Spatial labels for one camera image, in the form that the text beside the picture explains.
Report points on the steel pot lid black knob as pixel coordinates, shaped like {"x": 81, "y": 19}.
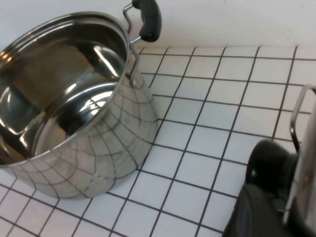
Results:
{"x": 271, "y": 163}

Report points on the stainless steel cooking pot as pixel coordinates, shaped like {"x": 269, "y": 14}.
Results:
{"x": 106, "y": 148}

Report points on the white black-grid tablecloth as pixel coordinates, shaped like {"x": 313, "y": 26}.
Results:
{"x": 209, "y": 123}

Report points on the black plastic drip tray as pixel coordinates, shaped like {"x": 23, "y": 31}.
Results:
{"x": 251, "y": 212}

